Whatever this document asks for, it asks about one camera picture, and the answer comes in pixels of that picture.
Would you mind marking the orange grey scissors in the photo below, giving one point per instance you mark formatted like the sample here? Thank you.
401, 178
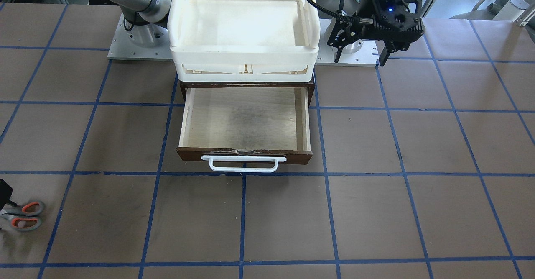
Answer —
24, 218

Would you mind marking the wooden drawer with white handle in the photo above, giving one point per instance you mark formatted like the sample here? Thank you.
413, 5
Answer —
246, 129

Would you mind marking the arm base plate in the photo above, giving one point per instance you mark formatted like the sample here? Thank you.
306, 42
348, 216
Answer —
141, 43
360, 53

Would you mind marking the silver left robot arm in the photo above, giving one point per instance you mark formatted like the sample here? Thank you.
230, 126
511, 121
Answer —
346, 10

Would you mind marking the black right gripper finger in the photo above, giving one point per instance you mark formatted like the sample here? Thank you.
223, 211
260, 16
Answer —
5, 194

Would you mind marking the white plastic tray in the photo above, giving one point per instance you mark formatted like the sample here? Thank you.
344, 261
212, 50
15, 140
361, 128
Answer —
244, 40

